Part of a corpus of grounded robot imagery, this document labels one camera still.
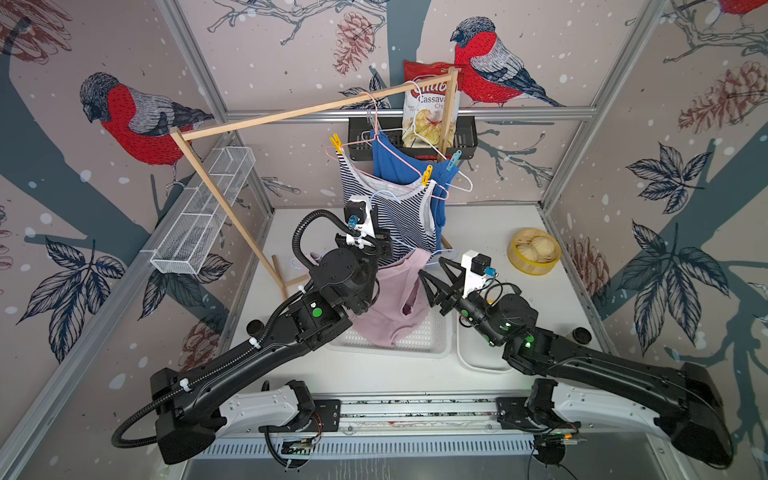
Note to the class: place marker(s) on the yellow clothespin striped top left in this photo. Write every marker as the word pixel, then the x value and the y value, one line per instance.
pixel 337 144

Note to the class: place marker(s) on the yellow clothespin striped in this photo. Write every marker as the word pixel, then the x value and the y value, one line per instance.
pixel 337 144
pixel 426 176

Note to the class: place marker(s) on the cassava chips bag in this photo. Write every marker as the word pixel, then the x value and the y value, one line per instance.
pixel 422 116

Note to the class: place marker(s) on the white wire hanger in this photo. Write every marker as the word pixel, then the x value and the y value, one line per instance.
pixel 451 82

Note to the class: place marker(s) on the pink wire hanger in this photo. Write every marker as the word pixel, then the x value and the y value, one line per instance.
pixel 387 159

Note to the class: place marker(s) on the white perforated plastic basket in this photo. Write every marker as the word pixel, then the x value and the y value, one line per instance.
pixel 432 339

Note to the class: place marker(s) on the pink tank top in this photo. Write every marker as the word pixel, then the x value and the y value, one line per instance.
pixel 402 306

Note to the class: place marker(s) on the yellow bowl with buns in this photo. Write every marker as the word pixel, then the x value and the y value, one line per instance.
pixel 534 252

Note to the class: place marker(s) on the black wall basket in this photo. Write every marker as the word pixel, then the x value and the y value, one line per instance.
pixel 361 149

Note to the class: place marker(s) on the blue white striped tank top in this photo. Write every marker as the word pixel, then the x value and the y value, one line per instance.
pixel 405 211

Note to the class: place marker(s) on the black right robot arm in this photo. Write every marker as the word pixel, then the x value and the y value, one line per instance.
pixel 687 404

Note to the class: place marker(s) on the white wire wall basket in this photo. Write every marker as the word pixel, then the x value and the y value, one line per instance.
pixel 194 232

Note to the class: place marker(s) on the teal clothespin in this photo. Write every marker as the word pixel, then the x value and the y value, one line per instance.
pixel 453 162

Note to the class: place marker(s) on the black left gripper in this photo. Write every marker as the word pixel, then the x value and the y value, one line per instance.
pixel 381 246

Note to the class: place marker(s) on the yellow clothespin striped top right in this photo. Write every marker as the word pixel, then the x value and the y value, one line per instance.
pixel 426 176

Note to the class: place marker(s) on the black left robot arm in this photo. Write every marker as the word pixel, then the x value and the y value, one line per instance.
pixel 184 416

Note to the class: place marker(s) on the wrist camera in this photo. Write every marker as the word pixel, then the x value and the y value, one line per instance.
pixel 478 272
pixel 360 215

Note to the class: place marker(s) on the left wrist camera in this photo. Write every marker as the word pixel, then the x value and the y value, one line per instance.
pixel 360 215

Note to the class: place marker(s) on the small black-lid jar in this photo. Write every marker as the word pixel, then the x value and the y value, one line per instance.
pixel 581 336

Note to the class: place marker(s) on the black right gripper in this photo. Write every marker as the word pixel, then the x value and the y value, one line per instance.
pixel 453 299

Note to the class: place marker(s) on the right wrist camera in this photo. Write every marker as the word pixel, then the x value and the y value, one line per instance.
pixel 478 272

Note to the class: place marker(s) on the white plastic tray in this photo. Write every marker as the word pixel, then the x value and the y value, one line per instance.
pixel 476 354

